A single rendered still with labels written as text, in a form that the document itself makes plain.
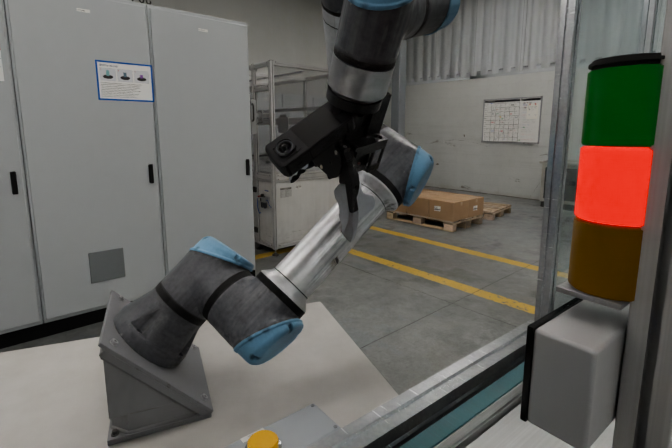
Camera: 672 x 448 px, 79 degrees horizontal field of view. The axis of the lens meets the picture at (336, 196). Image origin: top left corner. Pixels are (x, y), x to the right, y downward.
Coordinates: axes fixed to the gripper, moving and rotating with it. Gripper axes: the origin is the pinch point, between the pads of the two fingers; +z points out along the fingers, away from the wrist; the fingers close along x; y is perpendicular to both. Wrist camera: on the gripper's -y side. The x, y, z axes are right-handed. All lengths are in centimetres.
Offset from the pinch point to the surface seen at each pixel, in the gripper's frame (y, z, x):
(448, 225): 398, 302, 131
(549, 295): 53, 25, -29
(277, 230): 170, 276, 212
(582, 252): -5.7, -24.5, -30.9
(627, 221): -5.2, -27.9, -31.7
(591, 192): -5.0, -28.2, -29.0
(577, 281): -6.0, -22.6, -31.9
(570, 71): 63, -18, -4
